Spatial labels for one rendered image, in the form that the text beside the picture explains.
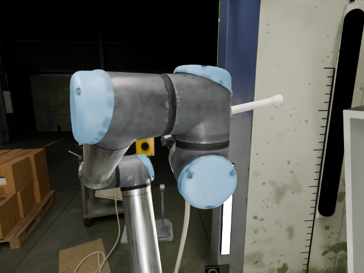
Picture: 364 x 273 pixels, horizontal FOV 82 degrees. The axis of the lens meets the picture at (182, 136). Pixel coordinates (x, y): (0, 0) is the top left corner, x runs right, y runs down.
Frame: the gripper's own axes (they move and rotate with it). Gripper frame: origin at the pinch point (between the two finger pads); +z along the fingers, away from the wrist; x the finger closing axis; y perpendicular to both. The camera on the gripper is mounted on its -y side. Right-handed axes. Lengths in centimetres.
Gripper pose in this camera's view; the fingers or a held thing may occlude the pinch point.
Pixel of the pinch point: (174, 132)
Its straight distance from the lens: 66.5
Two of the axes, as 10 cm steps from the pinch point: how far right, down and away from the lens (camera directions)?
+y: 2.1, 9.5, 2.2
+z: -1.7, -1.8, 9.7
